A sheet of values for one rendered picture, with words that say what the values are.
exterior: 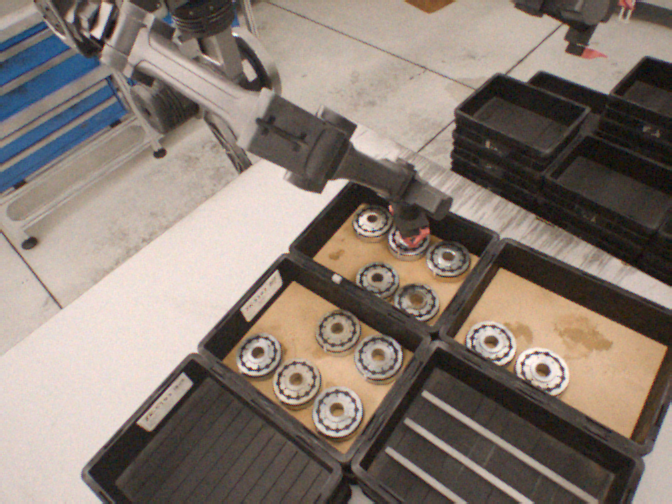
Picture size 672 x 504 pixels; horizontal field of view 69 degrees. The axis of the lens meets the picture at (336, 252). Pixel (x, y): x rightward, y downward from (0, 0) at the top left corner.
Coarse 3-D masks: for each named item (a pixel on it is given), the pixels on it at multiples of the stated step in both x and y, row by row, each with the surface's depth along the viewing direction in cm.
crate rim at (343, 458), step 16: (288, 256) 113; (272, 272) 112; (320, 272) 110; (256, 288) 109; (240, 304) 107; (368, 304) 103; (224, 320) 107; (400, 320) 101; (208, 336) 104; (208, 352) 101; (416, 352) 96; (224, 368) 99; (240, 384) 96; (400, 384) 93; (272, 400) 94; (384, 400) 91; (288, 416) 92; (304, 432) 90; (368, 432) 88; (352, 448) 87
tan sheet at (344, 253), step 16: (336, 240) 127; (352, 240) 126; (384, 240) 125; (432, 240) 123; (320, 256) 125; (336, 256) 124; (352, 256) 123; (368, 256) 123; (384, 256) 122; (336, 272) 121; (352, 272) 121; (400, 272) 119; (416, 272) 118; (448, 288) 115; (416, 304) 113
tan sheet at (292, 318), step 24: (288, 288) 120; (288, 312) 116; (312, 312) 115; (288, 336) 112; (312, 336) 112; (312, 360) 108; (336, 360) 108; (408, 360) 106; (264, 384) 106; (336, 384) 104; (360, 384) 104; (384, 384) 103; (288, 408) 103; (312, 408) 102
